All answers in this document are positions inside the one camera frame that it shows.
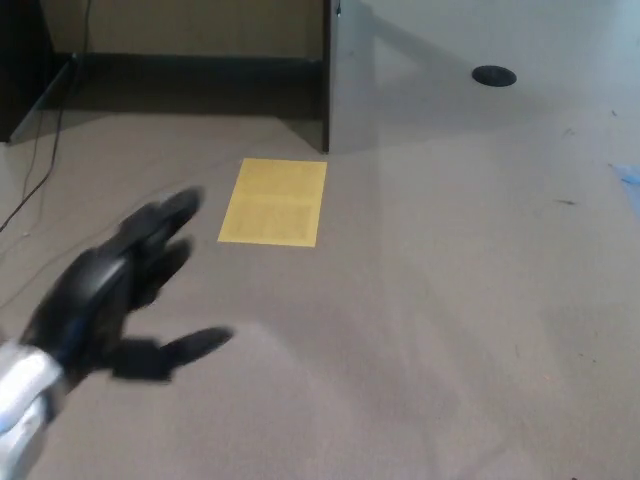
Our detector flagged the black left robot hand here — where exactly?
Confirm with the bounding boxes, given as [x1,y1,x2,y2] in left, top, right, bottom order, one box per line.
[19,185,235,386]

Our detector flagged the yellow paper sheet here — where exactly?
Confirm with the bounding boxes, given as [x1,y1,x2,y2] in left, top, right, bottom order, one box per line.
[217,157,329,248]

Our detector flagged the dark wooden desk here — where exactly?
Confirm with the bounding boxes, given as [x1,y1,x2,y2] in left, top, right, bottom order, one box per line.
[0,0,344,154]

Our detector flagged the round black floor cover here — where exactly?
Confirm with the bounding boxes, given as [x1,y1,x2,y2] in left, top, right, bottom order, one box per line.
[471,64,518,87]

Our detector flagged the thin grey floor cable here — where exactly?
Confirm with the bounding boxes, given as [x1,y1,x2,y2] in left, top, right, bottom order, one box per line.
[0,189,176,309]

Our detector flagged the black power cable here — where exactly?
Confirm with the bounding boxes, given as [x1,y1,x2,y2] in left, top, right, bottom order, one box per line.
[0,0,92,233]

